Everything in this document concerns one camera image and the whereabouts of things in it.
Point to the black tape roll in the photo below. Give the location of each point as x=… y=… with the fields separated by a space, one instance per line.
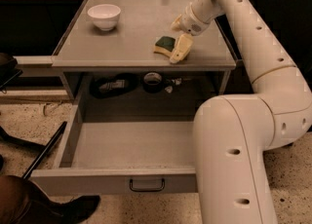
x=152 y=82

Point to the grey metal cabinet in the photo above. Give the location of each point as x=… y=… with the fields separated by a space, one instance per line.
x=129 y=47

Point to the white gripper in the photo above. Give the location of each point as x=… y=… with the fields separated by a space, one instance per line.
x=191 y=23

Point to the crumpled white paper scraps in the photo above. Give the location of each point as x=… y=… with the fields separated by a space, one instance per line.
x=171 y=83

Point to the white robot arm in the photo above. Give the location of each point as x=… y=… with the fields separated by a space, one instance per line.
x=231 y=132

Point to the black rod on floor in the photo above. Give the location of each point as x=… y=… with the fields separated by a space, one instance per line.
x=47 y=148

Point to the open grey top drawer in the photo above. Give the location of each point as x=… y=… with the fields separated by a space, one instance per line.
x=136 y=135

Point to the black office chair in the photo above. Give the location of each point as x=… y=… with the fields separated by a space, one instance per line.
x=291 y=22

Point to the black drawer handle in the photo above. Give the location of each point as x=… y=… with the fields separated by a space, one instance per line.
x=147 y=186

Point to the black shoe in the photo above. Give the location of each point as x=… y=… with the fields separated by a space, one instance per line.
x=79 y=209

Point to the dark object at left edge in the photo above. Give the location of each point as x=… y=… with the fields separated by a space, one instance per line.
x=8 y=70

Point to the white ceramic bowl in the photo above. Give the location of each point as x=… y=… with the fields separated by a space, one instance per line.
x=104 y=16

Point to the brown trouser leg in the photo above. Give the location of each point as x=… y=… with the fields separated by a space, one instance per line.
x=22 y=202

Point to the yellow green sponge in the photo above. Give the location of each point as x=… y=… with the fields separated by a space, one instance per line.
x=165 y=45

